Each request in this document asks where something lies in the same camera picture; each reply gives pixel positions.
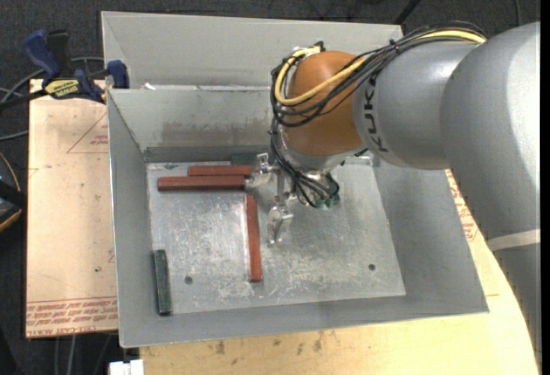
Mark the black cylinder on white bracket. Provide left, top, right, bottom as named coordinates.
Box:
left=342, top=149, right=382, bottom=170

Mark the grey metal bin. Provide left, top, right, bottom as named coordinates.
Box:
left=101, top=10, right=490, bottom=349

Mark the dark green flat block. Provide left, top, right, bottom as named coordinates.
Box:
left=152, top=249, right=174, bottom=317

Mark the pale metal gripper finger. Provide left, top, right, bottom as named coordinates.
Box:
left=243, top=152, right=277, bottom=191
left=266, top=196, right=295, bottom=247

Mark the red-brown flat block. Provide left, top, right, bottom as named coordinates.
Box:
left=186, top=164, right=254, bottom=178
left=245, top=194, right=265, bottom=284
left=156, top=175, right=248, bottom=193

